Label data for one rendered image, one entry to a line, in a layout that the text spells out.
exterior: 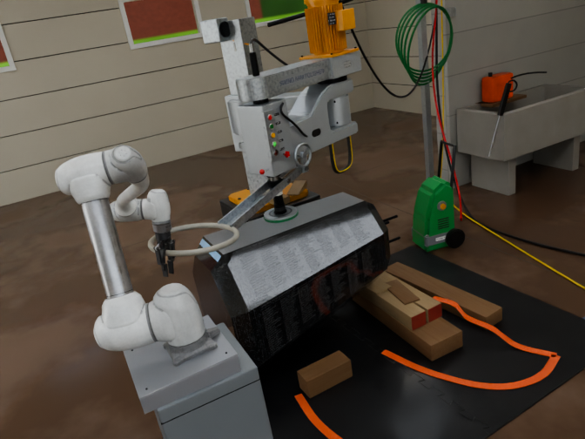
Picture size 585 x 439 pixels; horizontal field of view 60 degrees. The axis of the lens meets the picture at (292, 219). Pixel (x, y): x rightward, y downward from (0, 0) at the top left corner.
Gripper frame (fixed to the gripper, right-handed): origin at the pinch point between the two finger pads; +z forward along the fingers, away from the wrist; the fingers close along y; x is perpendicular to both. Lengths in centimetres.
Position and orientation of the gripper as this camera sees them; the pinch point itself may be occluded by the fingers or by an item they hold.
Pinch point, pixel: (167, 268)
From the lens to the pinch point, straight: 268.6
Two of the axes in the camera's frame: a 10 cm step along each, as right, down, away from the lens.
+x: -8.8, -0.9, 4.7
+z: 0.6, 9.6, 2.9
